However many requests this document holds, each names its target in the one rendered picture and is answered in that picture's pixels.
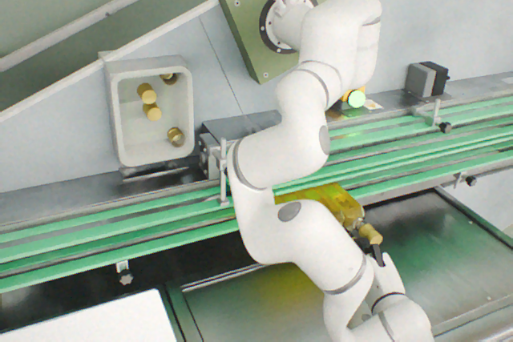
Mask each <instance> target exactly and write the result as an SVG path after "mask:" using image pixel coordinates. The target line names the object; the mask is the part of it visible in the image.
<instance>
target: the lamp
mask: <svg viewBox="0 0 513 342"><path fill-rule="evenodd" d="M364 101H365V95H364V93H362V92H361V91H360V90H353V91H351V92H350V93H349V95H348V98H347V102H348V104H349V105H351V106H353V107H361V106H362V105H363V104H364Z"/></svg>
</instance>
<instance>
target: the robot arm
mask: <svg viewBox="0 0 513 342"><path fill-rule="evenodd" d="M381 16H382V7H381V4H380V2H379V0H328V1H326V2H323V3H322V4H320V5H318V6H315V7H313V4H312V3H311V1H310V0H276V2H275V3H274V4H273V5H272V7H271V8H270V10H269V12H268V14H267V17H266V21H265V29H266V33H267V35H268V37H269V39H270V40H271V42H272V43H274V44H275V45H276V46H279V47H280V48H284V49H294V50H295V51H296V52H298V53H299V54H300V57H299V63H298V68H296V69H295V70H293V71H291V72H289V73H288V74H286V75H284V76H283V77H282V78H281V79H280V80H279V81H278V82H277V84H276V86H275V87H274V89H273V101H274V104H275V107H276V109H277V110H278V112H279V113H280V114H281V117H282V120H281V123H280V124H277V125H274V126H271V127H268V128H265V129H264V130H262V131H258V132H257V133H254V134H252V135H247V136H245V137H243V138H240V139H238V140H237V141H235V142H234V143H233V144H232V146H231V147H230V148H229V150H228V154H227V159H226V163H227V172H228V179H229V183H230V187H231V192H232V199H233V204H234V208H235V213H236V219H237V222H238V226H239V229H240V233H241V236H242V239H243V241H244V245H245V246H246V248H247V250H248V252H249V254H250V255H251V256H252V257H253V258H254V260H256V261H257V262H259V263H260V264H278V263H284V262H294V263H295V264H296V265H297V266H298V267H299V268H300V269H301V270H302V271H303V272H305V274H306V275H307V276H308V277H309V278H310V279H311V280H312V281H313V282H314V283H315V284H316V285H317V286H318V288H319V289H320V290H321V291H322V292H323V293H324V294H325V295H324V299H323V308H322V311H323V315H324V320H325V326H326V329H327V332H328V335H329V338H330V339H331V340H332V342H434V339H433V336H432V334H431V331H430V322H429V320H428V318H427V316H426V314H425V312H424V311H423V310H422V309H421V307H420V306H419V305H418V304H416V303H415V302H414V301H412V300H409V298H408V297H407V296H406V295H405V290H404V287H403V285H402V281H401V279H400V277H399V275H398V272H397V270H396V268H395V266H394V264H393V263H392V261H391V259H390V257H389V256H388V254H387V253H386V252H383V253H382V256H381V253H380V251H379V247H378V244H377V243H372V244H371V243H370V241H369V240H368V239H367V238H354V239H352V238H351V237H350V236H349V235H348V234H347V233H346V231H345V230H344V228H343V227H342V226H341V225H340V224H339V222H338V221H336V219H335V218H334V217H333V215H332V214H331V213H330V212H329V210H328V209H327V208H326V207H324V206H323V205H322V204H321V203H319V202H317V201H314V200H311V199H299V200H295V201H291V202H287V203H281V204H277V205H275V203H274V198H273V191H272V187H271V186H272V185H275V184H278V183H285V182H288V181H290V180H294V179H299V178H302V177H305V176H307V175H311V174H312V173H314V172H316V171H317V170H319V169H320V168H321V167H322V166H323V165H324V163H325V161H326V160H327V159H328V156H329V151H330V144H331V141H330V137H329V130H328V127H327V124H326V120H325V113H324V112H325V111H326V110H328V109H329V108H330V107H331V106H332V105H333V104H334V103H335V102H336V101H337V100H338V99H339V98H340V97H341V96H342V95H343V94H344V93H345V92H346V91H347V90H353V89H358V88H361V87H363V86H364V85H366V84H367V83H368V81H369V80H370V79H371V77H372V75H373V72H374V68H375V64H376V59H377V52H378V36H379V30H380V23H381ZM370 253H372V254H373V256H370V255H367V254H370ZM363 300H365V302H366V303H367V305H368V307H369V309H370V311H371V313H372V316H373V317H371V318H370V319H368V320H367V321H365V322H364V323H362V324H359V325H357V326H355V327H354V328H351V329H349V328H347V327H346V325H347V323H348V321H349V319H351V317H352V316H353V314H354V313H355V312H356V310H357V308H358V307H359V305H360V304H361V302H362V301H363Z"/></svg>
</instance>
